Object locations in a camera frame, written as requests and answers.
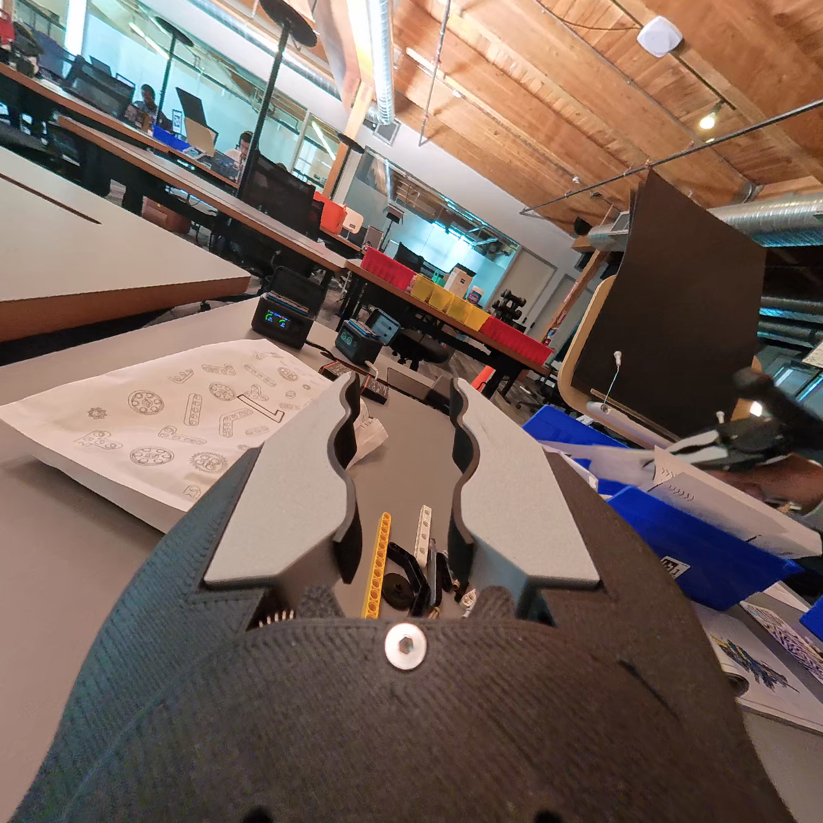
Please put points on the dumbbell rack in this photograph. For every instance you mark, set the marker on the dumbbell rack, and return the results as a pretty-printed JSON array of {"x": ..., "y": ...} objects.
[{"x": 508, "y": 303}]

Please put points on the silver air duct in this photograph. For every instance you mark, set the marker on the silver air duct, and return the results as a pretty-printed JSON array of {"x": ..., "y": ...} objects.
[
  {"x": 771, "y": 215},
  {"x": 382, "y": 64}
]

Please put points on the black office chair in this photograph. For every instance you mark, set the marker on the black office chair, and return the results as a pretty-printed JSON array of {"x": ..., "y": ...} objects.
[{"x": 418, "y": 350}]

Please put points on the black computer monitor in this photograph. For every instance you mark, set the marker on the black computer monitor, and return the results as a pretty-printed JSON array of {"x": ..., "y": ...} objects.
[{"x": 280, "y": 190}]

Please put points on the long yellow lego beam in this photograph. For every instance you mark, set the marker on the long yellow lego beam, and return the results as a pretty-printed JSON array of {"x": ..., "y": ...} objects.
[{"x": 379, "y": 559}]

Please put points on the heap of white paper bags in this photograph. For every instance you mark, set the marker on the heap of white paper bags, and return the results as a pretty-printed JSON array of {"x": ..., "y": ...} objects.
[{"x": 726, "y": 508}]

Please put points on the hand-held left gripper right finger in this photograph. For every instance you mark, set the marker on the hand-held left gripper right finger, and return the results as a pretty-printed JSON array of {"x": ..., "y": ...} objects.
[{"x": 527, "y": 521}]

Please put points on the pile of small lego pieces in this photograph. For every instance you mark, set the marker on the pile of small lego pieces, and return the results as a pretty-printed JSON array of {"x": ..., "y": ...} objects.
[{"x": 443, "y": 572}]

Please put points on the black battery charger case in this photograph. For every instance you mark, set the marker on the black battery charger case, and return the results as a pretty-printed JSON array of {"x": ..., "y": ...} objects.
[{"x": 283, "y": 325}]

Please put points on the blue storage bin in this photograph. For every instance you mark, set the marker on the blue storage bin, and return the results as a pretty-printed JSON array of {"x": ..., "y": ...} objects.
[
  {"x": 813, "y": 620},
  {"x": 694, "y": 553}
]

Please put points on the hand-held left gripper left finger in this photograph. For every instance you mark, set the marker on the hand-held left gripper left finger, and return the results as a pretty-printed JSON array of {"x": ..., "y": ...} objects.
[{"x": 283, "y": 514}]

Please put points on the black floor lamp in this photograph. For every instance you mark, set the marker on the black floor lamp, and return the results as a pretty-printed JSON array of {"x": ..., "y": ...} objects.
[
  {"x": 270, "y": 96},
  {"x": 173, "y": 29}
]

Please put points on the person's right hand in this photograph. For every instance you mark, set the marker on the person's right hand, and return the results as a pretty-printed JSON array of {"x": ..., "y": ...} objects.
[{"x": 784, "y": 482}]

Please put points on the black angled lego beam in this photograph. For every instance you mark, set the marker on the black angled lego beam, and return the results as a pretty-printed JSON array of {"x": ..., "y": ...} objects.
[{"x": 405, "y": 556}]

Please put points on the white ceiling access point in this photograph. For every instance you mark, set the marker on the white ceiling access point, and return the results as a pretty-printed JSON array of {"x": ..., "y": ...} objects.
[{"x": 659, "y": 36}]

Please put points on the zebra striped sticker sheet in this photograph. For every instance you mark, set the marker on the zebra striped sticker sheet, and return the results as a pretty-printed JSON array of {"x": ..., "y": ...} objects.
[{"x": 797, "y": 649}]

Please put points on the yellow storage bin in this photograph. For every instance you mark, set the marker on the yellow storage bin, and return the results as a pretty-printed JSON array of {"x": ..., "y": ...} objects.
[
  {"x": 440, "y": 299},
  {"x": 459, "y": 310},
  {"x": 477, "y": 319},
  {"x": 422, "y": 289}
]

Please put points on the lego instruction booklet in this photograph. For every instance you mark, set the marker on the lego instruction booklet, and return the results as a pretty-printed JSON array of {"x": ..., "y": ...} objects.
[{"x": 771, "y": 701}]

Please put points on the orange crate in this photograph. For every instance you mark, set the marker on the orange crate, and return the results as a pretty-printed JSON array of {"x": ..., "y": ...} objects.
[{"x": 329, "y": 215}]

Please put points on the small black battery charger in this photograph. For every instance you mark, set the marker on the small black battery charger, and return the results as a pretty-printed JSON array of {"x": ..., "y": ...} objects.
[{"x": 357, "y": 344}]

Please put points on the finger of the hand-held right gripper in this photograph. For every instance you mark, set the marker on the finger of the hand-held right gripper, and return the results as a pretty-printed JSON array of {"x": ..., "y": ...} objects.
[
  {"x": 697, "y": 440},
  {"x": 681, "y": 460}
]

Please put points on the red storage bin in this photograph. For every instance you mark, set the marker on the red storage bin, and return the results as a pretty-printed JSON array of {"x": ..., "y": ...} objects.
[
  {"x": 386, "y": 270},
  {"x": 514, "y": 341}
]

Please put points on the long white lego beam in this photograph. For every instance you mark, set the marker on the long white lego beam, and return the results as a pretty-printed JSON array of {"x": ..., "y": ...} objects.
[{"x": 423, "y": 533}]

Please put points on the white carton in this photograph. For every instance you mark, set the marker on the white carton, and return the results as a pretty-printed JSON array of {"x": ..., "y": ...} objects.
[{"x": 460, "y": 280}]

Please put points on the wipes canister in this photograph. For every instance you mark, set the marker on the wipes canister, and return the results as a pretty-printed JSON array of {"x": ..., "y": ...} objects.
[{"x": 477, "y": 297}]

